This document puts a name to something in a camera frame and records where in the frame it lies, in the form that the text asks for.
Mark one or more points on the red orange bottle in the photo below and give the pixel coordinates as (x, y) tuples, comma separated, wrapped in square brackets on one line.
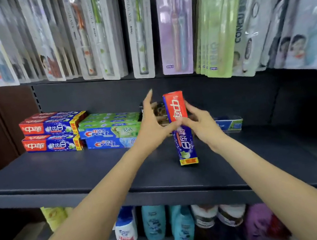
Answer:
[(281, 226)]

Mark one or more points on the person's right forearm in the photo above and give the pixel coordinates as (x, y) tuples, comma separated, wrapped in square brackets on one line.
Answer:
[(290, 187)]

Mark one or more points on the black patterned toothpaste box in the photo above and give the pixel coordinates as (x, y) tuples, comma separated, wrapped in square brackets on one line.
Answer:
[(160, 112)]

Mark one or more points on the yellow plastic bottle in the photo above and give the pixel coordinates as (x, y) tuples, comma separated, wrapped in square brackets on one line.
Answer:
[(55, 216)]

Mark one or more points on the orange toothbrush pack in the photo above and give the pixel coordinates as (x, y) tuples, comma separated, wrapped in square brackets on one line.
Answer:
[(83, 37)]

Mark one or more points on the red child toothbrush pack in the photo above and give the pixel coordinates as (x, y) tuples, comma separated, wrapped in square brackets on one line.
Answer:
[(46, 43)]

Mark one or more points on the white-lidded dark jar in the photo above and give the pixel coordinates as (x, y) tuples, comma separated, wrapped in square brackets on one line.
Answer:
[(232, 214)]

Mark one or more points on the person's left hand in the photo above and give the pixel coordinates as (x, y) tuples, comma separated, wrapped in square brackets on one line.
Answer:
[(151, 134)]

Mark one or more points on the dark blue toothpaste box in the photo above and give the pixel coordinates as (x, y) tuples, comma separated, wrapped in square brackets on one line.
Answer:
[(231, 123)]

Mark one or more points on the large teal shampoo bottle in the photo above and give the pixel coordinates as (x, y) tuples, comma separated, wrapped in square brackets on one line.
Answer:
[(154, 222)]

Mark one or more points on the row of green toothbrush packs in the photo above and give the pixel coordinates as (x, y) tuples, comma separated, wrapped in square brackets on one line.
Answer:
[(140, 29)]

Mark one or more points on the person's right hand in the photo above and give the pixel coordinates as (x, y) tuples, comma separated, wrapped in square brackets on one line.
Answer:
[(207, 131)]

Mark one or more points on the stack of brown toothbrush packs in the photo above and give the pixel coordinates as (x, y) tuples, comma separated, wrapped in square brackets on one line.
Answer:
[(251, 27)]

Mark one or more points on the brown-lidded dark jar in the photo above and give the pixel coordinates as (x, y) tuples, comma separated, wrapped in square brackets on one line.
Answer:
[(205, 218)]

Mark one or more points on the red and blue toothpaste box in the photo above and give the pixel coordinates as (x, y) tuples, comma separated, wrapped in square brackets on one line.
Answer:
[(186, 147), (47, 129), (49, 146), (53, 114)]

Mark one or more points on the white bottle blue cap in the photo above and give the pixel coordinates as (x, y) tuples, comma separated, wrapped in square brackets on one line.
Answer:
[(126, 233)]

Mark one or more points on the dark grey shelf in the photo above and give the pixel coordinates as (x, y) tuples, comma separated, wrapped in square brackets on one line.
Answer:
[(94, 169)]

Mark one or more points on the stack of purple toothbrush packs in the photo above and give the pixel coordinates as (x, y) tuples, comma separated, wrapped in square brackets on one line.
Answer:
[(176, 23)]

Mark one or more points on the green toothbrush pack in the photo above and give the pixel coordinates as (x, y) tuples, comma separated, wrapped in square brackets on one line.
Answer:
[(105, 34)]

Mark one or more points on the stack of light green packs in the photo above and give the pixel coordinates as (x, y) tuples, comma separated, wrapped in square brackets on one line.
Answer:
[(218, 26)]

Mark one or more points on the small teal shampoo bottle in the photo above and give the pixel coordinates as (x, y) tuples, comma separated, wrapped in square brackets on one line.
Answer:
[(184, 230)]

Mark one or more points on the person's left forearm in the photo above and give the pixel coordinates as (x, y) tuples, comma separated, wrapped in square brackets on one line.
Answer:
[(95, 211)]

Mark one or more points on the pink shampoo bottle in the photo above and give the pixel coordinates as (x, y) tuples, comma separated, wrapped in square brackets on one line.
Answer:
[(260, 224)]

